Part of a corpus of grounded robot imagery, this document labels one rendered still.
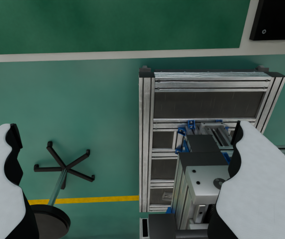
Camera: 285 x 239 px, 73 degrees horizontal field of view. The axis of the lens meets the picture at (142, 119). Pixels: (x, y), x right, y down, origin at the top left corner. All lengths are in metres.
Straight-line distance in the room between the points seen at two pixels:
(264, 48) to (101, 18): 0.42
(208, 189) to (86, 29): 0.47
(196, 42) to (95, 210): 2.08
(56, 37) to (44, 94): 1.00
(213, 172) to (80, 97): 1.12
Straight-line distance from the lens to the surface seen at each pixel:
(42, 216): 1.43
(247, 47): 0.59
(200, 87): 1.19
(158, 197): 1.79
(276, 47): 0.63
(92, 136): 1.61
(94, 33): 0.52
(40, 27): 0.56
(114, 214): 2.38
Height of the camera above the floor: 1.26
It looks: 58 degrees down
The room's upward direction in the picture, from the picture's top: 176 degrees clockwise
